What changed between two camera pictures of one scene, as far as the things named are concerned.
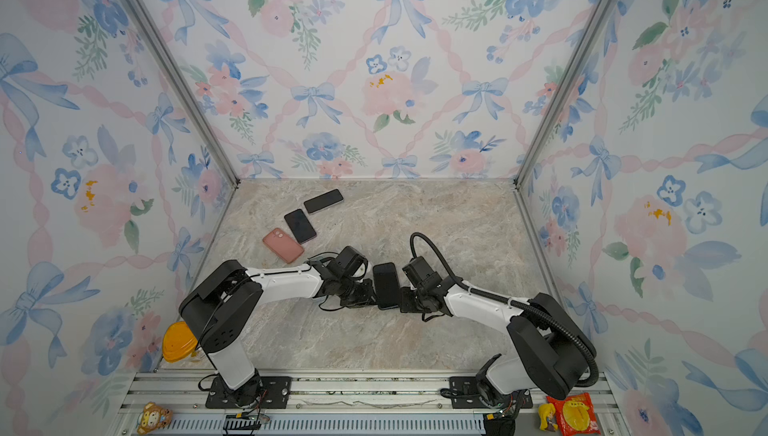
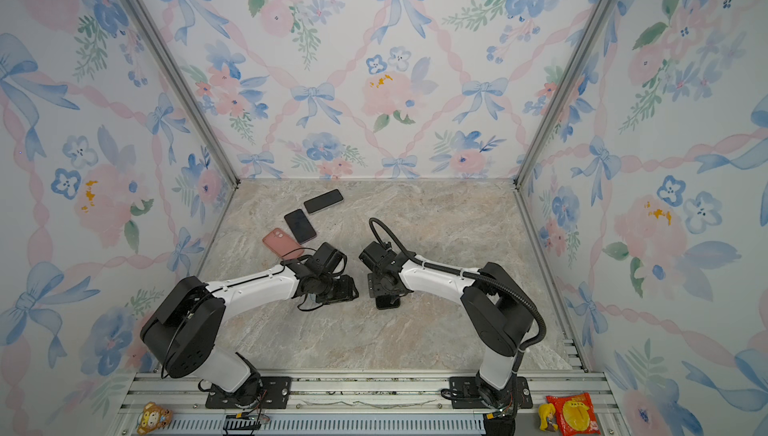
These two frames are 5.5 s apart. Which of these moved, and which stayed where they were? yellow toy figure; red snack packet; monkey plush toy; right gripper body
Moved: right gripper body
Stayed: yellow toy figure; monkey plush toy; red snack packet
